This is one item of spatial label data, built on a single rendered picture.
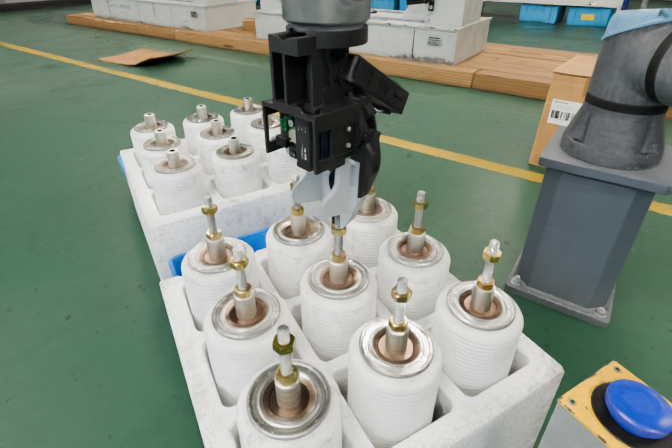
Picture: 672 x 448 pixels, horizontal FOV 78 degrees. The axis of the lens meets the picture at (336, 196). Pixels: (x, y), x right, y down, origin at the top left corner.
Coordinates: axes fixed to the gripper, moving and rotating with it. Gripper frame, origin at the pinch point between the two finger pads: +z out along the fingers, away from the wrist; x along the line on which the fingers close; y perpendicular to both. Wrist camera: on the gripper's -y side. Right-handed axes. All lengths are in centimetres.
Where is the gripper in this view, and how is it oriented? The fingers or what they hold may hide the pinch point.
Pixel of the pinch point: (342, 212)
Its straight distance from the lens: 47.2
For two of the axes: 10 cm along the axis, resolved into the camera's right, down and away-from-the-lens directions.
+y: -6.9, 3.6, -6.3
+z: 0.0, 8.7, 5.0
